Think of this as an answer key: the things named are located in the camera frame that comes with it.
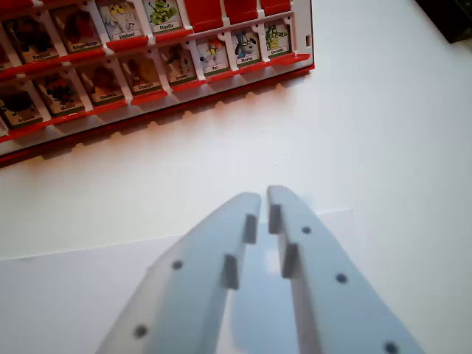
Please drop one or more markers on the red and white game board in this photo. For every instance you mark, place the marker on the red and white game board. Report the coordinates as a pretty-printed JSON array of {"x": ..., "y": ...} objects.
[{"x": 155, "y": 40}]

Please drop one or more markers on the black box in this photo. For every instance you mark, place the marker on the black box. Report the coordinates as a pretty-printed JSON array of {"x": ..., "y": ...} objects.
[{"x": 448, "y": 18}]

